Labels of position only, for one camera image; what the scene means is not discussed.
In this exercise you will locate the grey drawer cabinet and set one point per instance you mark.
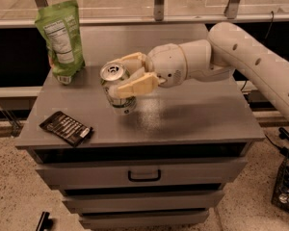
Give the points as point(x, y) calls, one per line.
point(198, 134)

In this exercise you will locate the black crate with items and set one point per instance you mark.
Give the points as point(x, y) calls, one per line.
point(280, 197)

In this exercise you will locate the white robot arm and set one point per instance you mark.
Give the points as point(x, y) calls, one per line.
point(226, 48)

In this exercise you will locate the black snack packet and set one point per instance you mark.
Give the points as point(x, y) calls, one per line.
point(66, 128)

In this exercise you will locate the metal window rail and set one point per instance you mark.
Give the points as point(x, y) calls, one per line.
point(184, 19)

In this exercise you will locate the green snack bag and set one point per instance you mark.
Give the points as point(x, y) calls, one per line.
point(59, 26)

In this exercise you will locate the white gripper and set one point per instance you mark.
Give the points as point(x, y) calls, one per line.
point(166, 65)

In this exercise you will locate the black drawer handle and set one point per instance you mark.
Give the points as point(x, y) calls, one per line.
point(144, 177)

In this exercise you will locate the black object on floor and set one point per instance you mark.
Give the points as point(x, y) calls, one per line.
point(45, 222)

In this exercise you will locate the white green 7up can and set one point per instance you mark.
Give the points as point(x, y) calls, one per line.
point(111, 76)

